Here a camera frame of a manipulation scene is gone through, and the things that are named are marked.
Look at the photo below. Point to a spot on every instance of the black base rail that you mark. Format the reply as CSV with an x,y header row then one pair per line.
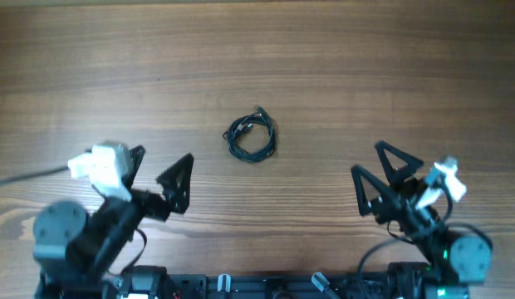
x,y
278,286

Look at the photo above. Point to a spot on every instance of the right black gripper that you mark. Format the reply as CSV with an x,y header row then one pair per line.
x,y
394,199

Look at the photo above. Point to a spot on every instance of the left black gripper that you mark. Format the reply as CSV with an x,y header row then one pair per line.
x,y
151,201

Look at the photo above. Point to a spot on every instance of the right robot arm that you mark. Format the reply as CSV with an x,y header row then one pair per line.
x,y
457,255

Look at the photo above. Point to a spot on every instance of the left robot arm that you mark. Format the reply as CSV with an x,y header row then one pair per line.
x,y
75,249

